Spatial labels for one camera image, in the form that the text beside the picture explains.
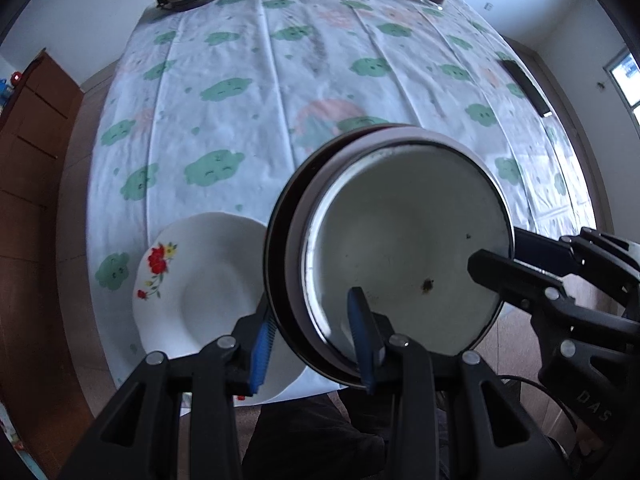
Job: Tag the white enamel dish dark rim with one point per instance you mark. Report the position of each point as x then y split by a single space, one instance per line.
276 260

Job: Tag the brown wooden cabinet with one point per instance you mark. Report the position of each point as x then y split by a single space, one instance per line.
30 160

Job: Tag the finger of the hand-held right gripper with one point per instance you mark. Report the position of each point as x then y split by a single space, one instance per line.
542 251
505 275

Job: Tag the green cloud print tablecloth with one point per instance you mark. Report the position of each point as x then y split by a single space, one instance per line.
240 50

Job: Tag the red flower white plate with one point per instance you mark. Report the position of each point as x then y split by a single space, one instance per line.
210 280

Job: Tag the person's dark trousers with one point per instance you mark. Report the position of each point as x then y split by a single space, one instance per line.
310 435

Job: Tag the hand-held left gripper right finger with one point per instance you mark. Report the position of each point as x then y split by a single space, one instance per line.
362 345

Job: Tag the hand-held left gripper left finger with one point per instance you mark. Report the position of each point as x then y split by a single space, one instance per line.
261 355

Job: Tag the blue thermos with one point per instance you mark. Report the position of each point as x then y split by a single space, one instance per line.
3 91

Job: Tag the glass window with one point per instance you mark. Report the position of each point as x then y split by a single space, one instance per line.
625 80

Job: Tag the dark remote control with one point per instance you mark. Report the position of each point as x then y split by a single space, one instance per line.
525 87

